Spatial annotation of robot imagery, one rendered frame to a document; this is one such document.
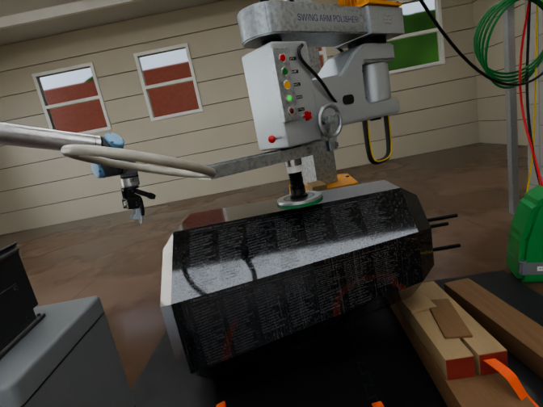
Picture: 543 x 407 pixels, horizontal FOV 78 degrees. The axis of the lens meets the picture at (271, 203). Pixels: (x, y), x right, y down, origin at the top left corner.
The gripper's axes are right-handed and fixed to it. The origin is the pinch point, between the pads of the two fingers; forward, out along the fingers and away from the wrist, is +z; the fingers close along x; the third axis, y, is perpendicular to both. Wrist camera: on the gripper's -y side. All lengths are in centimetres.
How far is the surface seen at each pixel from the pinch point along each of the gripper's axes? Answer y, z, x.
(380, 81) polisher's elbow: -100, -59, 93
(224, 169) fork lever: -2, -28, 76
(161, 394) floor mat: 16, 89, 19
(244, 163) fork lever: -11, -28, 78
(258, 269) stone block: -15, 19, 73
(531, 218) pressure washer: -172, 29, 151
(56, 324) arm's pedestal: 61, 6, 72
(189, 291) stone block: 9, 24, 53
